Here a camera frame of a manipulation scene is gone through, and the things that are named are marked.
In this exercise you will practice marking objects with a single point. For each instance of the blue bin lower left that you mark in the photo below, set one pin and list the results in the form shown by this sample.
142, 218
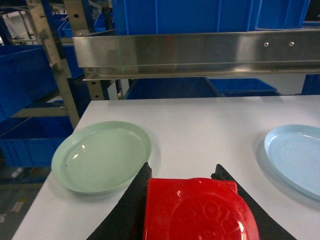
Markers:
33, 142

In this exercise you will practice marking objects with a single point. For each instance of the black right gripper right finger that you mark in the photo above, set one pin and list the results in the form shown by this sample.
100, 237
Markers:
267, 227

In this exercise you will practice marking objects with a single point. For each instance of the blue bin behind table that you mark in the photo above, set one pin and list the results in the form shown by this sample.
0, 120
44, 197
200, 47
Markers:
171, 88

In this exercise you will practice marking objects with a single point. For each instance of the steel shelving rack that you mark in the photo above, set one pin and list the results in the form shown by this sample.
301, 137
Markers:
108, 57

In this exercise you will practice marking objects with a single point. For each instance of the large blue bin top shelf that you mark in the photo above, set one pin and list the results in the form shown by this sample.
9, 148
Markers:
146, 17

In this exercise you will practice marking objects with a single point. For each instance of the blue bin right of table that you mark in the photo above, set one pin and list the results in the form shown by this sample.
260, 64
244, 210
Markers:
244, 87

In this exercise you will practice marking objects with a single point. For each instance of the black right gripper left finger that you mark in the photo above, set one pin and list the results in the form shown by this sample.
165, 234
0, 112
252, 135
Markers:
126, 220

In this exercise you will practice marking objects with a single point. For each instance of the red toy block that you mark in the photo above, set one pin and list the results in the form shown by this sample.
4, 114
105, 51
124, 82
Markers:
197, 209

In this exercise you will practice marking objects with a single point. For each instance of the light blue plate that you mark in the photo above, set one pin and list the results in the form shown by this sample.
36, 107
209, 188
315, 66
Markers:
293, 152

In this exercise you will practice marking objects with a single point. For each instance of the blue bin upper left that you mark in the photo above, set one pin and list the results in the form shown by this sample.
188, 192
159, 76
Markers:
25, 76

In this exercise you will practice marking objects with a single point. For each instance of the green plate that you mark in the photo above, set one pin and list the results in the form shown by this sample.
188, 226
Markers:
101, 157

